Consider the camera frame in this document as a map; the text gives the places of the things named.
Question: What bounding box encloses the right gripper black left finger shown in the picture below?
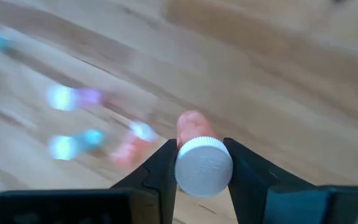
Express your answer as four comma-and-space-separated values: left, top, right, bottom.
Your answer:
0, 139, 179, 224

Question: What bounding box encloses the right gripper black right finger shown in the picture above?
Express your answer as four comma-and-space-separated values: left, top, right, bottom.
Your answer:
224, 138, 358, 224

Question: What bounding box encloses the pink medicine bottle white cap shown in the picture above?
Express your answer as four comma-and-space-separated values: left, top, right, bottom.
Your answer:
45, 83, 105, 112

